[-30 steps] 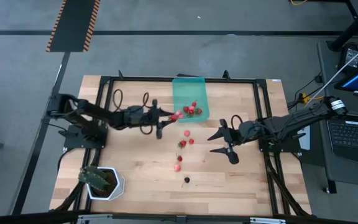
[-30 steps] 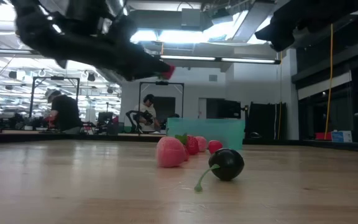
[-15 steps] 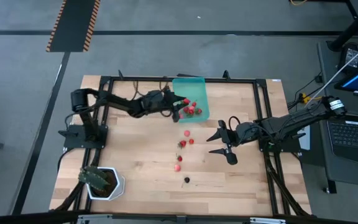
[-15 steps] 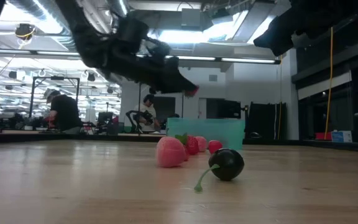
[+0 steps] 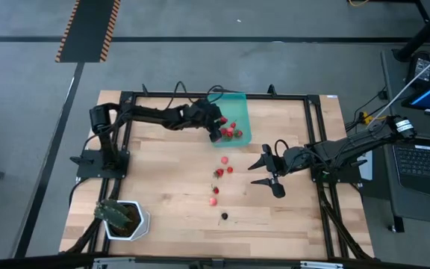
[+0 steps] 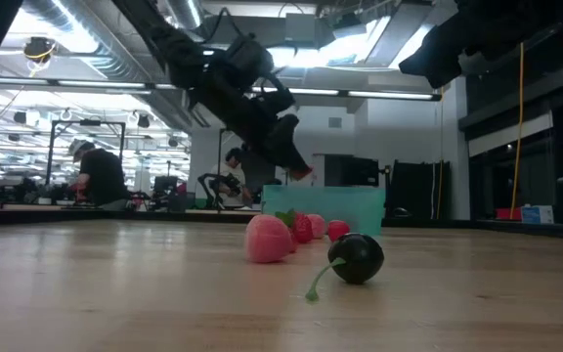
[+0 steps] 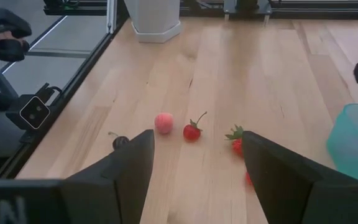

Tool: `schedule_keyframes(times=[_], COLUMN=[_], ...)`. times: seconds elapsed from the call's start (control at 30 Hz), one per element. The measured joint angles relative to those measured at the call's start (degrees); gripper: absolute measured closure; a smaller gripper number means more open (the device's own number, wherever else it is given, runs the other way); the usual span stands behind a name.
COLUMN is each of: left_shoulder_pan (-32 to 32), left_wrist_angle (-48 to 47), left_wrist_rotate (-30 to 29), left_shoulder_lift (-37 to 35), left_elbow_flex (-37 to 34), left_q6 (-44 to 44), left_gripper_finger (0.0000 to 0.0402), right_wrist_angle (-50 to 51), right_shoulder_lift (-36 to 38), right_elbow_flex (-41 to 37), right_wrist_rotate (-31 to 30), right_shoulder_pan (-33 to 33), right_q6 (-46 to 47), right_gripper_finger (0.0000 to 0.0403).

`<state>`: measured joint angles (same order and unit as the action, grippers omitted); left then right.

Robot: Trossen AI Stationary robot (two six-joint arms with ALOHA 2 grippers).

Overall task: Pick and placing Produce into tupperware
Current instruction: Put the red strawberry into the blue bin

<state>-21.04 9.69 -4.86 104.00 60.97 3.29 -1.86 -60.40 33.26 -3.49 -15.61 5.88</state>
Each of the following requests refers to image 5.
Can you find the green cactus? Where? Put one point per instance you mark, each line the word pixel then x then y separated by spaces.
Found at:
pixel 110 214

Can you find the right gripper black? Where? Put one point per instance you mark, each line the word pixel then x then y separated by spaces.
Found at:
pixel 293 160

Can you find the slanted black floor tape strip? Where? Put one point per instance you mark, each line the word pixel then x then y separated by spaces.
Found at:
pixel 35 209

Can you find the black metal table frame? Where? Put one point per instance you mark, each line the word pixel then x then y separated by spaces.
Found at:
pixel 151 95

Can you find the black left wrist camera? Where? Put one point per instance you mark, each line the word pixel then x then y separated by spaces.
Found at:
pixel 215 135

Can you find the teal plastic tupperware container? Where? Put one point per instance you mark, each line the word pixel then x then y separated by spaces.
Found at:
pixel 237 106

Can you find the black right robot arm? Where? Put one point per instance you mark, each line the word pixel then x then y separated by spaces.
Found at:
pixel 349 143

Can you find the dark grey laptop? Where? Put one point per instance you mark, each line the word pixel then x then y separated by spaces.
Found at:
pixel 424 168

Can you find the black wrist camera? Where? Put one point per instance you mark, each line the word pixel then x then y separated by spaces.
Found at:
pixel 215 135
pixel 279 190

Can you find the silver metal bracket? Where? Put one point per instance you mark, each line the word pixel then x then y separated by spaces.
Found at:
pixel 321 265
pixel 114 263

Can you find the small white label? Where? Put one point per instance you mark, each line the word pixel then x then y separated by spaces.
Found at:
pixel 331 96

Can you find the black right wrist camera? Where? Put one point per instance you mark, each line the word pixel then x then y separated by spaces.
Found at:
pixel 279 190

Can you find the red cherry with stem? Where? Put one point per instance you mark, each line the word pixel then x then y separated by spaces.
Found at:
pixel 233 125

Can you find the small red round fruit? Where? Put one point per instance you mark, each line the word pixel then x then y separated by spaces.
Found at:
pixel 230 169

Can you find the black power adapter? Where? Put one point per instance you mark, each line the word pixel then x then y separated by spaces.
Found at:
pixel 420 69

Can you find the white hexagonal plant pot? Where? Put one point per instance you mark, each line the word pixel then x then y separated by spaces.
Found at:
pixel 145 220

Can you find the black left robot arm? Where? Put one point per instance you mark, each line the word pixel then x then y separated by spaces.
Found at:
pixel 148 116

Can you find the black mat with orange stripes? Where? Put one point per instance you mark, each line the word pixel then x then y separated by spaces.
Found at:
pixel 88 30

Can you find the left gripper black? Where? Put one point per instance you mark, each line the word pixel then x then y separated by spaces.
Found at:
pixel 204 114

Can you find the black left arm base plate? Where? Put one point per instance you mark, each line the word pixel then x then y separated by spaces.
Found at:
pixel 82 172

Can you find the black stand pole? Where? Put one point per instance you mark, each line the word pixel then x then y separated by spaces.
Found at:
pixel 424 33

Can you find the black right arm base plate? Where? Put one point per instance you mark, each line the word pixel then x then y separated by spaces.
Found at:
pixel 351 178

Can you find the thin white rod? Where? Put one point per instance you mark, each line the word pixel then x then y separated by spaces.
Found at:
pixel 405 90

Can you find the grey side desk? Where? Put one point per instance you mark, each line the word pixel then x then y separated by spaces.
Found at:
pixel 390 93

